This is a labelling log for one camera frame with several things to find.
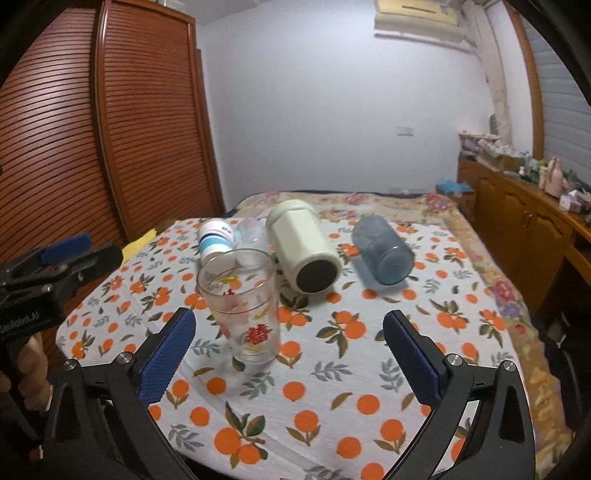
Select cardboard box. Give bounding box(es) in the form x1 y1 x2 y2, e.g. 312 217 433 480
479 138 526 172

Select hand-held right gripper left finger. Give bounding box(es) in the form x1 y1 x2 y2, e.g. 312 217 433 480
44 307 197 480

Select yellow cloth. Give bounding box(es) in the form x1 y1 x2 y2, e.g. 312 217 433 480
120 229 158 267

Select blue translucent cup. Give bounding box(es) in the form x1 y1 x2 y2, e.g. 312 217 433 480
351 216 415 286

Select orange fruit print tablecloth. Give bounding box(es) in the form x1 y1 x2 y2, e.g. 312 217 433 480
55 215 522 480

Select blue plastic bag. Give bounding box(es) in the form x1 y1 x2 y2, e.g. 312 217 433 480
436 177 475 195

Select person's left hand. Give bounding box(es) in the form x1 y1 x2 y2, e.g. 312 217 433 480
0 331 48 394

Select grey roller blind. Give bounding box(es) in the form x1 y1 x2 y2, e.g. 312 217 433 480
526 28 591 185

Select white air conditioner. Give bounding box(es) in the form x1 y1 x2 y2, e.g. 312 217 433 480
373 0 476 47

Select clear glass cup red print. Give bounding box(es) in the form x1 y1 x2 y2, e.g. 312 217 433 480
197 248 282 366

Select floral blanket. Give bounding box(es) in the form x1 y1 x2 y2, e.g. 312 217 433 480
225 191 578 446

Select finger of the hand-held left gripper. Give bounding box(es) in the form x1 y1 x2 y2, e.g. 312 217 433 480
44 244 124 301
0 234 92 278

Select clear plastic cup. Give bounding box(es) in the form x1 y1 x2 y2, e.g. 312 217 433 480
233 218 267 254

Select wooden louvred wardrobe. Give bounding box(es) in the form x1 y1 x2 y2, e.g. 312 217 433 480
0 0 227 289

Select white cup blue stripes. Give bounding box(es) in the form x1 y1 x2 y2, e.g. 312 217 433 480
198 219 237 265

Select pink figurine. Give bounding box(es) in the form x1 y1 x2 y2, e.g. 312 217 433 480
544 157 568 198

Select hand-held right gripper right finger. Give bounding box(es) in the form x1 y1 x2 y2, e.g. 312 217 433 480
382 310 536 480

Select white wrapped wall pipe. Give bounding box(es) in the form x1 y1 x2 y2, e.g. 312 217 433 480
468 34 514 151

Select wooden sideboard cabinet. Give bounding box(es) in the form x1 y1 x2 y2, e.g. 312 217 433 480
456 154 591 315

